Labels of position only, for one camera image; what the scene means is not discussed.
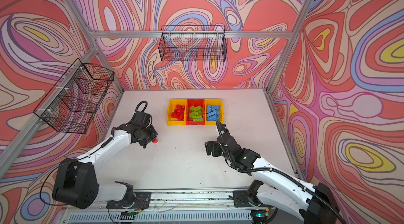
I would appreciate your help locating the aluminium front rail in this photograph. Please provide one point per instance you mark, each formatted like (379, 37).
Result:
(218, 199)

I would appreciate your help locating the green lego brick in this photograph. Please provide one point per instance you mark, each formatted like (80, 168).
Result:
(193, 114)
(196, 109)

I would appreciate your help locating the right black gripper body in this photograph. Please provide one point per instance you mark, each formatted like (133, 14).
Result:
(218, 151)

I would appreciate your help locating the black wire basket wall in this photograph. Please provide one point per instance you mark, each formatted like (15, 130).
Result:
(74, 100)
(193, 43)

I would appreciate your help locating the red plastic bin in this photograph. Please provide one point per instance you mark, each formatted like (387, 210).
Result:
(195, 103)

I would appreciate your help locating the small green lego front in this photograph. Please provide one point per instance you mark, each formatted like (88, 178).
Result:
(197, 118)

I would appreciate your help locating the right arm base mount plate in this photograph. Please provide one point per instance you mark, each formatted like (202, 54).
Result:
(245, 199)

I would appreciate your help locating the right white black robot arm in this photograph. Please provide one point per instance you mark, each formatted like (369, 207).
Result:
(312, 204)

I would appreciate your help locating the left yellow plastic bin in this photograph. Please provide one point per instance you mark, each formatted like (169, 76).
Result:
(171, 108)

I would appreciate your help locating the black wire basket back wall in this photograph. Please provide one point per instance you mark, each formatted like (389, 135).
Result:
(193, 43)

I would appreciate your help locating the blue lego brick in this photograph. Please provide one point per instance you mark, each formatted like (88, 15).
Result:
(213, 114)
(212, 108)
(213, 118)

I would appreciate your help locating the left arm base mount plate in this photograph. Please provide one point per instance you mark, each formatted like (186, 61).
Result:
(139, 200)

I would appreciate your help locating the black wire basket left wall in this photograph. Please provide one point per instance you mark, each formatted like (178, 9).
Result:
(74, 100)

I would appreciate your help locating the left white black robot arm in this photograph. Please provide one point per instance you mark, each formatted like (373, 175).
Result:
(76, 182)

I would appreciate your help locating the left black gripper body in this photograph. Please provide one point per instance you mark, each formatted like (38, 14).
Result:
(148, 135)

